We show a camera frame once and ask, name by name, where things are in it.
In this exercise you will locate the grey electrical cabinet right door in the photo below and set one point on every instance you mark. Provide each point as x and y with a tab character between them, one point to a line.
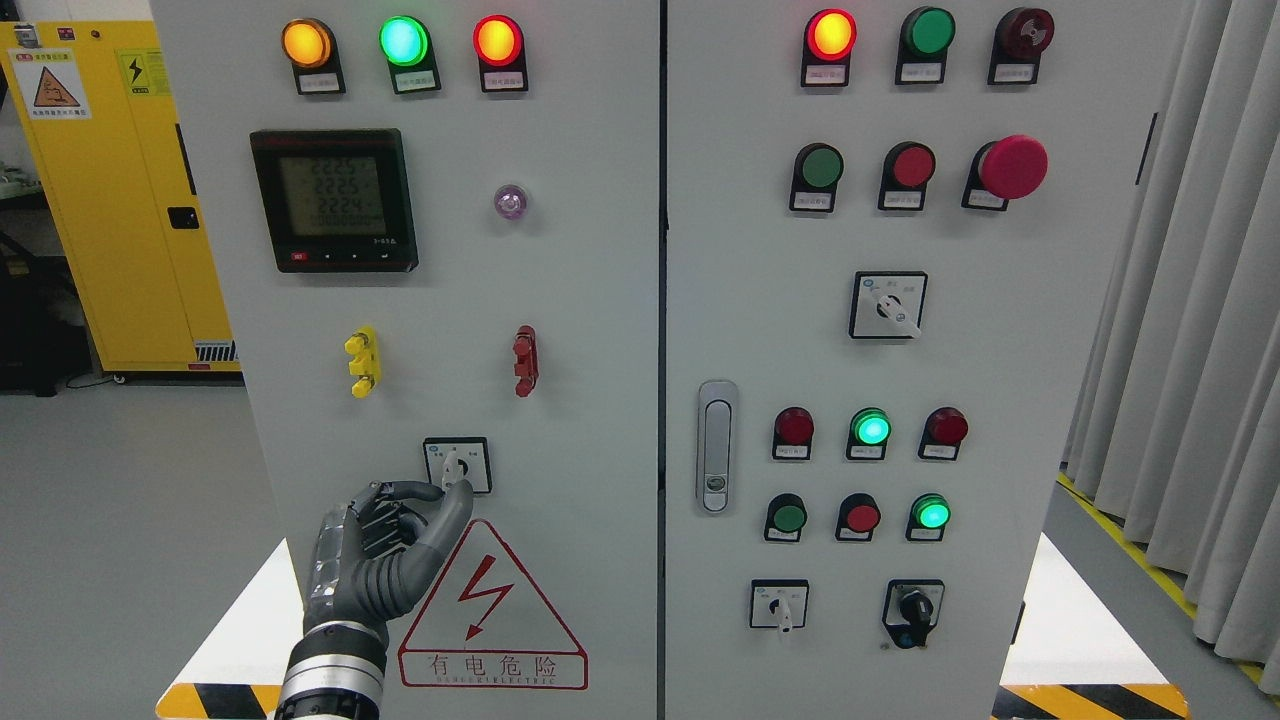
761	296

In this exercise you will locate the silver cabinet door handle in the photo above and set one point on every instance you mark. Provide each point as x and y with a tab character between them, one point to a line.
717	401

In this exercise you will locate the grey electrical cabinet door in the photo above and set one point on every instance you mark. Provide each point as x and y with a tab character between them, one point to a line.
761	296
575	464

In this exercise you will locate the white rotary selector switch bottom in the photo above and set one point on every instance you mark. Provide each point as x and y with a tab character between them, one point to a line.
778	604

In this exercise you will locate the black knob selector switch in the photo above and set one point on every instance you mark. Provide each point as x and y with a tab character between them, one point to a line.
911	611

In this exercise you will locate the green lit indicator lower middle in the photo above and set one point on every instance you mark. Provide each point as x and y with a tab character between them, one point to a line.
869	432

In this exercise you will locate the red lit indicator top right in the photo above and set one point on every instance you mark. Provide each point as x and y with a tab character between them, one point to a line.
829	38

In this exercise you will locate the yellow safety storage cabinet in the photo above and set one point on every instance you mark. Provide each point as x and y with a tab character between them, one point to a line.
95	101

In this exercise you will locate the dark red indicator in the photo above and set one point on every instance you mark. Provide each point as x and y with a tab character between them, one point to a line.
943	434
793	434

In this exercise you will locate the red terminal connector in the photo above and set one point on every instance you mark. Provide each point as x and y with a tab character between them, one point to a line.
526	368

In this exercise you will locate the green push button upper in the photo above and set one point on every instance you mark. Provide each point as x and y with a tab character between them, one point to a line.
818	167

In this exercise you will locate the red indicator light top left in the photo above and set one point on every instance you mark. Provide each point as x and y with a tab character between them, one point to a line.
500	49

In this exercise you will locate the green lit push button lower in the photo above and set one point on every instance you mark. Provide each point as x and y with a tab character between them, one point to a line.
928	517

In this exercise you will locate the dark red buzzer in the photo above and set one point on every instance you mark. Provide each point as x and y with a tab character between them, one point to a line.
1020	39

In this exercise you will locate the red push button upper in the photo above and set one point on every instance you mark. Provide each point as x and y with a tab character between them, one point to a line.
906	171

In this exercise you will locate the red electric danger warning sticker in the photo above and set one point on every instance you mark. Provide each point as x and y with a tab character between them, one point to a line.
485	623

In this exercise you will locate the white rotary selector switch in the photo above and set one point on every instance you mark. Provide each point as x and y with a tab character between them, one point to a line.
472	461
887	305
778	604

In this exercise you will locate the red push button lower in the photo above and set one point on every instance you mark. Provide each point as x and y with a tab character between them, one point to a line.
857	519

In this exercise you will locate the clear white indicator lamp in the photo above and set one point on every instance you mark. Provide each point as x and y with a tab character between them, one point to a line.
511	202

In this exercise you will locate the silver black robot forearm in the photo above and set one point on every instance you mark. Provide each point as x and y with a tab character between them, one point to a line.
336	671

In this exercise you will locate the green indicator light top left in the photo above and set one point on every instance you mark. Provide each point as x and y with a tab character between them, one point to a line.
406	44

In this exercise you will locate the black digital power meter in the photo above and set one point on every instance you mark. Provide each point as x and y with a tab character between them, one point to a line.
336	200

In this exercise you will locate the dark red indicator lower right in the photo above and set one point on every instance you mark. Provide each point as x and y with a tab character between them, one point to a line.
943	434

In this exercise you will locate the dark green indicator top right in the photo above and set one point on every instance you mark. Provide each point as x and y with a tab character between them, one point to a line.
924	39

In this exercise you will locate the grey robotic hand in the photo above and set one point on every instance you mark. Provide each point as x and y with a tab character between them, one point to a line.
375	558

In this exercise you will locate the grey electrical cabinet left door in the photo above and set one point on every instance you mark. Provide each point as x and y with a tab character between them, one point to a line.
575	464

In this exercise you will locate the yellow terminal connector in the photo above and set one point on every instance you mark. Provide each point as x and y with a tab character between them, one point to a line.
364	360

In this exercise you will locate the orange indicator light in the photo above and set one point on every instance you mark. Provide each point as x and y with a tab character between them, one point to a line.
311	47

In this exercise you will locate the grey curtain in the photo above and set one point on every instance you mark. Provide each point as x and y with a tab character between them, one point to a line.
1175	432

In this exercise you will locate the red push button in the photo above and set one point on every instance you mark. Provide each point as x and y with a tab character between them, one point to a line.
906	171
857	519

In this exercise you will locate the red emergency stop mushroom button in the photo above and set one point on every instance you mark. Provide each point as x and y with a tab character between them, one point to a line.
1005	170

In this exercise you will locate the dark red indicator lower left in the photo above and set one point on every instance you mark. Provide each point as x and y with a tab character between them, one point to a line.
793	434

